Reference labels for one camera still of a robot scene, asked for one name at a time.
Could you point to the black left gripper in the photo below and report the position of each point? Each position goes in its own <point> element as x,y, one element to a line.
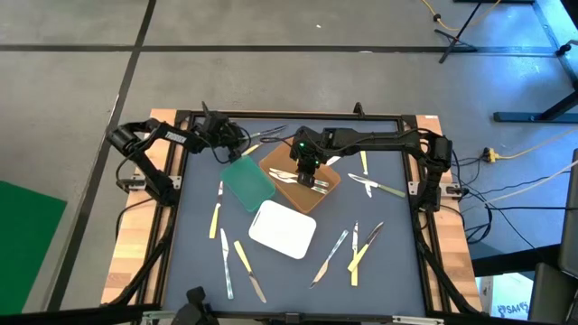
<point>223,133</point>

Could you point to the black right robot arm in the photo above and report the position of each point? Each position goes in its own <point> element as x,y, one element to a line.
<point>384,135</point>

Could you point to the black aluminium table frame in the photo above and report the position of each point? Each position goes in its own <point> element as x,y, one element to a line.
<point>289,113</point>

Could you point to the white printed cardboard box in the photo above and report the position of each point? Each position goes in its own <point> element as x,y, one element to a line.
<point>506,293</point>

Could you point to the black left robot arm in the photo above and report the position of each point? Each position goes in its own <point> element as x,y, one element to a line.
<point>158,131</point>

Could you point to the white plastic bin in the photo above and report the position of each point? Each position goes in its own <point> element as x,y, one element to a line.
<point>282,230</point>

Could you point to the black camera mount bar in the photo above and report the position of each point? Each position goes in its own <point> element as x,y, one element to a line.
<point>68,318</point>

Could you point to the black tripod stand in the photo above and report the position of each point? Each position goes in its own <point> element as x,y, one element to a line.
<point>453,39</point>

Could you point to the black chair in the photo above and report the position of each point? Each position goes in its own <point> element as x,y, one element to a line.
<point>569,225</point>

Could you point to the black desk leg frame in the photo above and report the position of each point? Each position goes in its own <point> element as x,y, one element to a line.
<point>519,117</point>

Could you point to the orange plastic bin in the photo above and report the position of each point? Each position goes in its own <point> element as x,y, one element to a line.
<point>311,202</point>

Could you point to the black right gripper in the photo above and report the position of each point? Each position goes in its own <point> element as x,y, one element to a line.
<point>309,146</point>

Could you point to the green fronted work table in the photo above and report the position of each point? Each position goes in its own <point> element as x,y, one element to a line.
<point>27,248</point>

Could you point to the teal green plastic bin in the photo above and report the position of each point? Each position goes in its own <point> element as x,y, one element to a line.
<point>248,182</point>

